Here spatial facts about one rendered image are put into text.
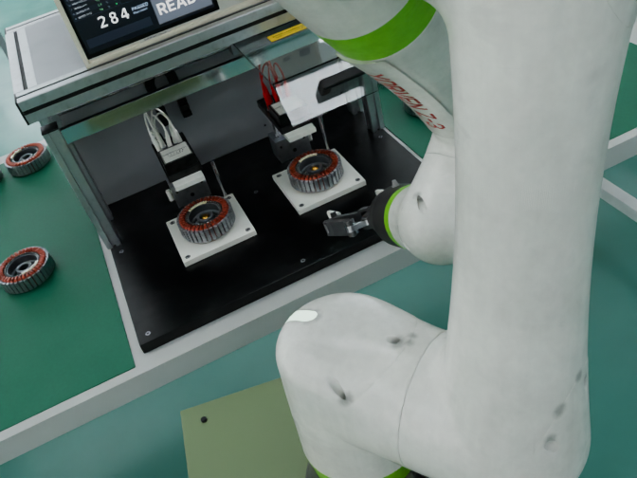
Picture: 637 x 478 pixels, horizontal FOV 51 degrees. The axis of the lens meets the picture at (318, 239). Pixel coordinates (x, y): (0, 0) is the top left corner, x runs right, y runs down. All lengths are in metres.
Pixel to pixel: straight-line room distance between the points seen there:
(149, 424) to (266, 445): 1.26
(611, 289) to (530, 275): 1.70
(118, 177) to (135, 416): 0.87
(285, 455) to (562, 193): 0.53
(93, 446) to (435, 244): 1.55
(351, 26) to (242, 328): 0.74
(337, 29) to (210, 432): 0.56
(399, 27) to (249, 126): 1.03
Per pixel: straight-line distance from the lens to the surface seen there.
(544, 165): 0.43
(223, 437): 0.90
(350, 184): 1.33
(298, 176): 1.33
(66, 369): 1.26
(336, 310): 0.64
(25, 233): 1.65
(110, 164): 1.52
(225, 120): 1.53
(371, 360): 0.59
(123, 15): 1.28
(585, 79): 0.42
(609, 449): 1.84
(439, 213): 0.79
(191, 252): 1.30
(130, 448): 2.09
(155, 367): 1.17
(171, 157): 1.32
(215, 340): 1.17
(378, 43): 0.55
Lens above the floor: 1.56
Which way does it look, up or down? 40 degrees down
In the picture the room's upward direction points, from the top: 16 degrees counter-clockwise
